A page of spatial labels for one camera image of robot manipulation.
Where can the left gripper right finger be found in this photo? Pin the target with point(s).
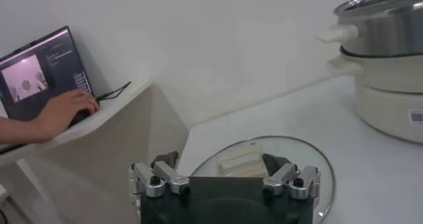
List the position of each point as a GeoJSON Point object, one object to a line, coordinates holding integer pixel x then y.
{"type": "Point", "coordinates": [292, 180]}

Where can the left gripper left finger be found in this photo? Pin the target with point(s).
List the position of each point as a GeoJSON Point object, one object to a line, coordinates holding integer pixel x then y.
{"type": "Point", "coordinates": [158, 179]}

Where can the black computer mouse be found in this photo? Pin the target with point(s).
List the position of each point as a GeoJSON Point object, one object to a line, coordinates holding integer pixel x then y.
{"type": "Point", "coordinates": [81, 116]}

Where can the person's bare forearm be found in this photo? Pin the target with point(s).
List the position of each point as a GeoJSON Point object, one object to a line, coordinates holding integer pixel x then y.
{"type": "Point", "coordinates": [16, 131]}

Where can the person's bare hand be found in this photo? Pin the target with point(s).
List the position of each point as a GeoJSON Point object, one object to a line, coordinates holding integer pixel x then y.
{"type": "Point", "coordinates": [62, 113]}

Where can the white side table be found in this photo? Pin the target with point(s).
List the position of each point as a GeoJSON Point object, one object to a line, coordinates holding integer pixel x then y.
{"type": "Point", "coordinates": [109, 113]}

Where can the cream electric cooking pot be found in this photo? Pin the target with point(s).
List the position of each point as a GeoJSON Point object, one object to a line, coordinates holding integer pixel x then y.
{"type": "Point", "coordinates": [386, 106]}

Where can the black laptop with code screen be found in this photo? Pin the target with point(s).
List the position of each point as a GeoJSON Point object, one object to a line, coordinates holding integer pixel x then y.
{"type": "Point", "coordinates": [62, 57]}

